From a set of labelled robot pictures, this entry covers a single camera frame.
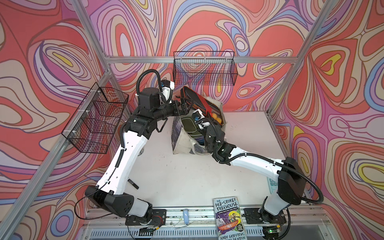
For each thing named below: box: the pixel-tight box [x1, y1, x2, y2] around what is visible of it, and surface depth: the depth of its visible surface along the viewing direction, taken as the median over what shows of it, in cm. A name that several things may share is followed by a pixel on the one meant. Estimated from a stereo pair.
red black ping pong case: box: [180, 86, 224, 125], surface depth 78 cm
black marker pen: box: [127, 179, 140, 190], surface depth 85 cm
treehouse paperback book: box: [212, 196, 248, 240], surface depth 72 cm
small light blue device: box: [183, 208, 189, 225], surface depth 73 cm
